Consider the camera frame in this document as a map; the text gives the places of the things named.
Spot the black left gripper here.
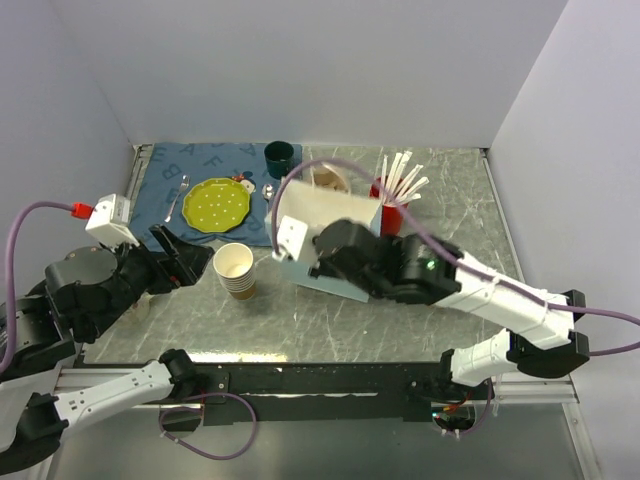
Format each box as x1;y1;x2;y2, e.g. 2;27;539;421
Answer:
86;221;216;337

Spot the brown pulp cup carrier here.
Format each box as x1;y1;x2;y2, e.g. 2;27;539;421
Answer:
311;165;351;193

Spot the red cup holder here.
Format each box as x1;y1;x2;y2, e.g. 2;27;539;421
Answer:
369;184;404;236

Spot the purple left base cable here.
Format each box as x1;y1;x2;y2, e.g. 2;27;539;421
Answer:
158;390;257;459

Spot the silver spoon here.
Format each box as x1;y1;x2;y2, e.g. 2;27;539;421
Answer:
262;184;275;203

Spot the stack of brown paper cups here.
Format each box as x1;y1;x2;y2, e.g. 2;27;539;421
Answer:
212;243;256;300

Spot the blue alphabet cloth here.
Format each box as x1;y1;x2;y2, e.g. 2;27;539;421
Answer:
129;142;279;251

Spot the yellow-green dotted plate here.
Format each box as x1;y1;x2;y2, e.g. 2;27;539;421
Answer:
182;178;251;234

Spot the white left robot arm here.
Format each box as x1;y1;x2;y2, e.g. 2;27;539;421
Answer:
1;225;214;475

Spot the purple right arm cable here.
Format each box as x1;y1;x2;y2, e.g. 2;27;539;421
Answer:
272;158;640;357

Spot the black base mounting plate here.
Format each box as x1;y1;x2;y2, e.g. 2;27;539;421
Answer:
158;362;494;422

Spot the light blue paper bag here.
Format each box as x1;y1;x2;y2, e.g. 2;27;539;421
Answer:
265;159;382;303

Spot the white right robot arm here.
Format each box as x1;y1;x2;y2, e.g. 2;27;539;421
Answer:
312;219;590;399

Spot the dark green mug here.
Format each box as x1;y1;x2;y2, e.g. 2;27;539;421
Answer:
264;141;295;180

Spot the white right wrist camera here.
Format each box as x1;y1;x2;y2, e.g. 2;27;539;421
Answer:
272;215;308;262

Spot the aluminium frame rail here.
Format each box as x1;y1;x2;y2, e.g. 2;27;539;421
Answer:
494;372;579;405

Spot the silver fork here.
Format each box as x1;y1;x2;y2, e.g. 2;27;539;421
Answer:
164;174;190;223

